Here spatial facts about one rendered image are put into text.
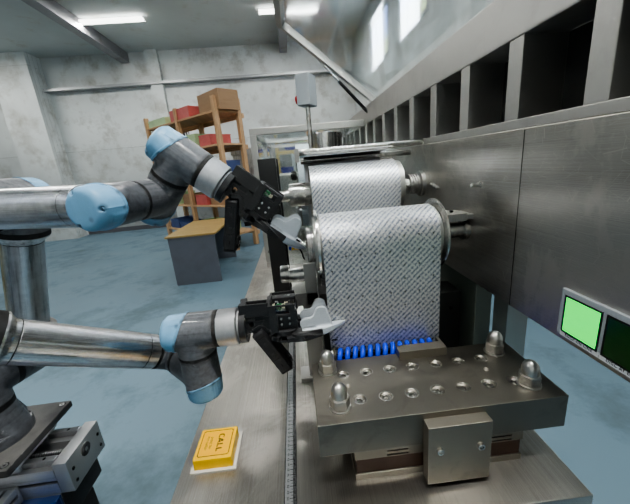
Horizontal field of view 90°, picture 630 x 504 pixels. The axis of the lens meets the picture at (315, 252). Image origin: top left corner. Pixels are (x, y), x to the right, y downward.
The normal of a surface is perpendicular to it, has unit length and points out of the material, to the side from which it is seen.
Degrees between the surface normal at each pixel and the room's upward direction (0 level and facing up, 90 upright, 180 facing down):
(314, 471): 0
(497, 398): 0
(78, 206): 90
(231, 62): 90
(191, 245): 90
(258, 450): 0
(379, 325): 90
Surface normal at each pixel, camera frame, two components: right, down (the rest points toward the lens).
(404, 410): -0.09, -0.96
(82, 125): 0.09, 0.26
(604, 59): -0.99, 0.10
